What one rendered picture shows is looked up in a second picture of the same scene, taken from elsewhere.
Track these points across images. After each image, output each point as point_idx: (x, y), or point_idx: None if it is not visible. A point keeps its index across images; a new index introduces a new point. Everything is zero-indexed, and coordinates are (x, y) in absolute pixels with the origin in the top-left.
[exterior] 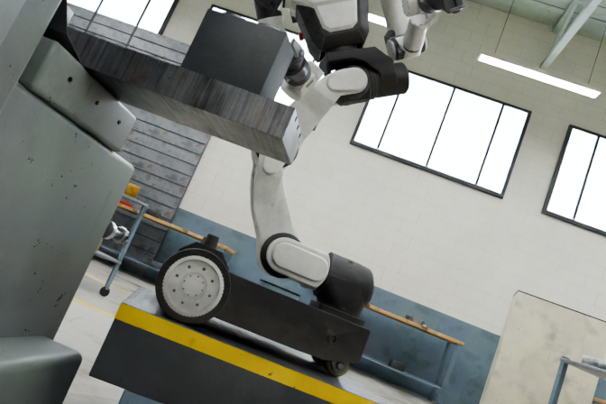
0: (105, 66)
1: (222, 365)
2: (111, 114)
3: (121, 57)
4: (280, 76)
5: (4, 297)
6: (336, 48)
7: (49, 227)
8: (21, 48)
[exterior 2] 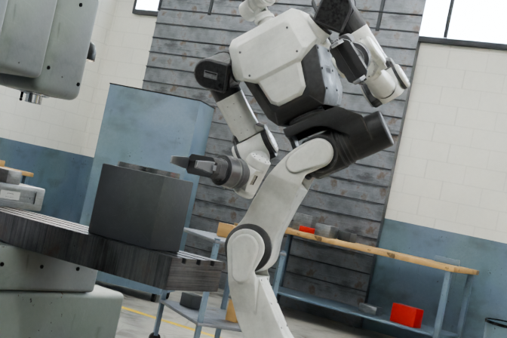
0: (28, 243)
1: None
2: (64, 266)
3: (38, 231)
4: (178, 212)
5: None
6: (294, 119)
7: None
8: None
